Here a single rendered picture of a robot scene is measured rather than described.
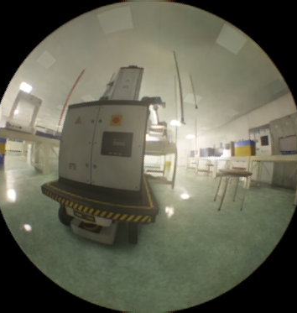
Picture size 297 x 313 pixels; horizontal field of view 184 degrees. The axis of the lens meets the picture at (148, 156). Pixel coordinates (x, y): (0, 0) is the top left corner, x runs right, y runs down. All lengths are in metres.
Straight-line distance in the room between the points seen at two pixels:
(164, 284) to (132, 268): 0.17
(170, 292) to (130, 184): 0.59
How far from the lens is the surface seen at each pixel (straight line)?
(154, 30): 2.31
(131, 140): 0.45
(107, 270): 0.58
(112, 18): 2.40
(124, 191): 0.48
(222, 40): 2.57
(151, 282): 0.55
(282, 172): 3.65
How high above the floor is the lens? 0.54
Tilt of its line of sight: 1 degrees up
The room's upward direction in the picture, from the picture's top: 5 degrees clockwise
